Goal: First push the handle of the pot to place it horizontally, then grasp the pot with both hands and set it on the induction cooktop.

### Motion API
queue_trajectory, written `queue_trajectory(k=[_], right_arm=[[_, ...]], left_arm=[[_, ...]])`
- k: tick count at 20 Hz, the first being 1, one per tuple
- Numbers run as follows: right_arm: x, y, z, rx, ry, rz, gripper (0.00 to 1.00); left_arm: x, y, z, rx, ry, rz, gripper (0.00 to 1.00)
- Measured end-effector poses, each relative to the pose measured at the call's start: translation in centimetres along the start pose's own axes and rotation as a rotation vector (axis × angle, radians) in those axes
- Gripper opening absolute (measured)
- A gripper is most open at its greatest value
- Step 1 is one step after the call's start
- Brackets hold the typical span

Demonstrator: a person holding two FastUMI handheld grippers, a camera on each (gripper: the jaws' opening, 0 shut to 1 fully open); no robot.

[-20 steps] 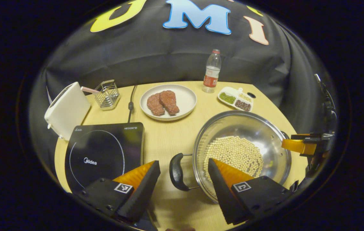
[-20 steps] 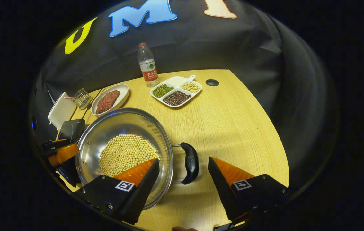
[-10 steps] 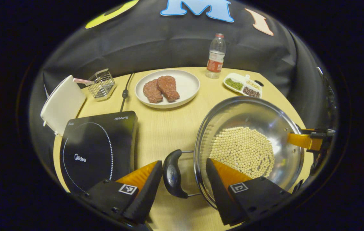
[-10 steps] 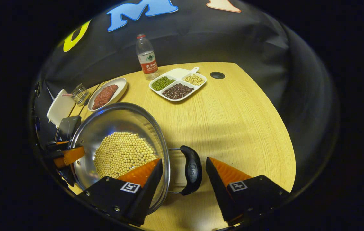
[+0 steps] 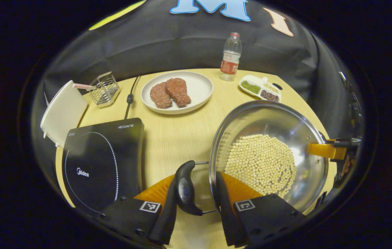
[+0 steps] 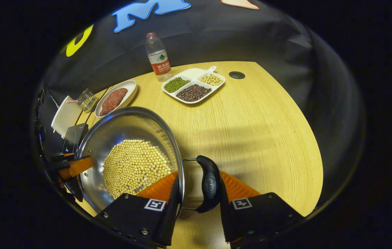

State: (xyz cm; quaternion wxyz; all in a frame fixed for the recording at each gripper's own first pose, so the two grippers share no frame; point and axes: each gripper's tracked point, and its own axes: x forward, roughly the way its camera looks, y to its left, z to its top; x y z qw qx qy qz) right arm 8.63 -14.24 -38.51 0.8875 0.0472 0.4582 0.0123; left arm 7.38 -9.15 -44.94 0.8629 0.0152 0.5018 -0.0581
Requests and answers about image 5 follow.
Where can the pile of yellow soybeans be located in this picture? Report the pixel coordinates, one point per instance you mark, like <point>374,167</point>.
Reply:
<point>261,162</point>

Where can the round white plate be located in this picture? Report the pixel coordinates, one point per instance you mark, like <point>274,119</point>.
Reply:
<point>199,88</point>

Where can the pink striped stick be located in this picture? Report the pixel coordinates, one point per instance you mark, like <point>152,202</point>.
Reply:
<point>82,86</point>

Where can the black induction cooktop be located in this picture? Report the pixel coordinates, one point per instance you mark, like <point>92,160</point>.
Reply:
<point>95,162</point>

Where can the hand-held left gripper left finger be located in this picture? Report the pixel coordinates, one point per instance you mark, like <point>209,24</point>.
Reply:
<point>163,221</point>

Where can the white toaster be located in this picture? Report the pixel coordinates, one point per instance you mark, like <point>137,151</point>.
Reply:
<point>64,110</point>

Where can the red raw meat slice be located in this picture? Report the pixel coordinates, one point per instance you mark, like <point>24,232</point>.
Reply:
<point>159,97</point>
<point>179,91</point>

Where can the stainless steel pot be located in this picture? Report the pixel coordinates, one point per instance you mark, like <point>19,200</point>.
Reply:
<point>279,121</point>

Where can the white divided bean dish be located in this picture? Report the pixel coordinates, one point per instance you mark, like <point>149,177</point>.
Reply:
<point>256,83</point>

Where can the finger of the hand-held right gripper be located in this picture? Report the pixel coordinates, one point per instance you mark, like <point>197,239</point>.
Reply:
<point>324,150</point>

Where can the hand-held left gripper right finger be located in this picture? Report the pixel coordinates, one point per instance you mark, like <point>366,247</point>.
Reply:
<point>227,214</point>

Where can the clear plastic water bottle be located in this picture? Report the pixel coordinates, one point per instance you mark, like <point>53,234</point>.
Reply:
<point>231,58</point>

